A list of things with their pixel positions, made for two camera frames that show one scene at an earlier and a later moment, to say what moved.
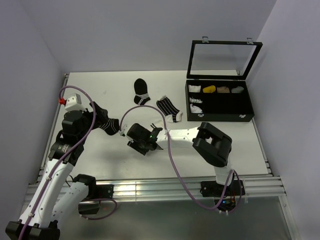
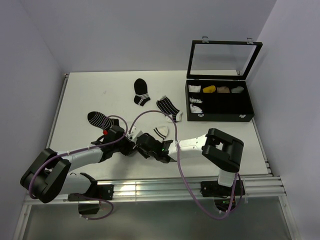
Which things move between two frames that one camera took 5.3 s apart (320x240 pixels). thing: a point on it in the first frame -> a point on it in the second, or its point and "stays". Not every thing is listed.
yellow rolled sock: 211,89 stays
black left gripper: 101,115 -> 129,148
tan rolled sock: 223,89 stays
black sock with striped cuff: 141,90 stays
